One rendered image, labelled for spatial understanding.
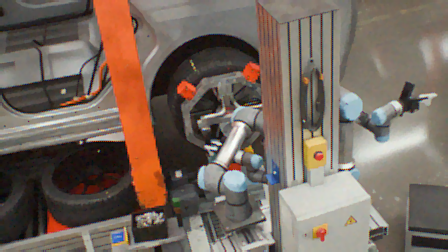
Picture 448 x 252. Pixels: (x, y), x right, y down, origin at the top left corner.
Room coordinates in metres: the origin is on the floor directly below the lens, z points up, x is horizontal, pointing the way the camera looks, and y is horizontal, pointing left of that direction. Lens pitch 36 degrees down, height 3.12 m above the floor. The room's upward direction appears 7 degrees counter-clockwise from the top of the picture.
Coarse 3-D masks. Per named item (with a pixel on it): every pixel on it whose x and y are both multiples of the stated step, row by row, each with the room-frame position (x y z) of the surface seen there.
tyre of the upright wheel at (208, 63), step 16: (224, 48) 3.57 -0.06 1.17; (192, 64) 3.46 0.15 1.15; (208, 64) 3.38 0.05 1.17; (224, 64) 3.37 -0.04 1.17; (240, 64) 3.39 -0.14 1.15; (256, 64) 3.52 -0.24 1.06; (176, 80) 3.44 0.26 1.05; (192, 80) 3.33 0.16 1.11; (256, 80) 3.40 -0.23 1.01; (176, 96) 3.33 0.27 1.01; (176, 112) 3.31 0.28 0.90; (176, 128) 3.32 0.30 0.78; (192, 144) 3.33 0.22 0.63
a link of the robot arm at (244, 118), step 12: (240, 108) 2.90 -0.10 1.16; (240, 120) 2.82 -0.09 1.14; (252, 120) 2.81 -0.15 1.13; (240, 132) 2.76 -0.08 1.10; (228, 144) 2.69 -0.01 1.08; (240, 144) 2.72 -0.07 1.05; (216, 156) 2.65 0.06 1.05; (228, 156) 2.63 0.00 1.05; (204, 168) 2.57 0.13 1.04; (216, 168) 2.55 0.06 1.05; (228, 168) 2.60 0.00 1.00; (204, 180) 2.51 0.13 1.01; (216, 180) 2.48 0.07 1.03; (216, 192) 2.47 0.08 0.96
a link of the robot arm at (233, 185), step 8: (224, 176) 2.47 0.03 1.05; (232, 176) 2.47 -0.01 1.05; (240, 176) 2.47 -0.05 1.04; (224, 184) 2.45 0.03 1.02; (232, 184) 2.42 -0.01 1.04; (240, 184) 2.42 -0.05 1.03; (224, 192) 2.44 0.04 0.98; (232, 192) 2.41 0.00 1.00; (240, 192) 2.41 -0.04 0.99; (232, 200) 2.41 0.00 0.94; (240, 200) 2.41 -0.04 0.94
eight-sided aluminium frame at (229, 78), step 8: (240, 72) 3.34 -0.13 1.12; (208, 80) 3.29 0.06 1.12; (216, 80) 3.28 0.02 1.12; (224, 80) 3.28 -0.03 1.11; (232, 80) 3.29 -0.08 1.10; (240, 80) 3.29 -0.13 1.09; (248, 80) 3.31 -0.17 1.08; (200, 88) 3.26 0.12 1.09; (256, 88) 3.32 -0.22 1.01; (200, 96) 3.26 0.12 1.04; (184, 104) 3.27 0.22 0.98; (192, 104) 3.25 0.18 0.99; (184, 112) 3.24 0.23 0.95; (184, 120) 3.24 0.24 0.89; (192, 136) 3.24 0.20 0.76; (200, 136) 3.31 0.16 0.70; (248, 136) 3.34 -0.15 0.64; (256, 136) 3.31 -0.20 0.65; (200, 144) 3.25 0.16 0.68; (248, 144) 3.30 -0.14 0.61
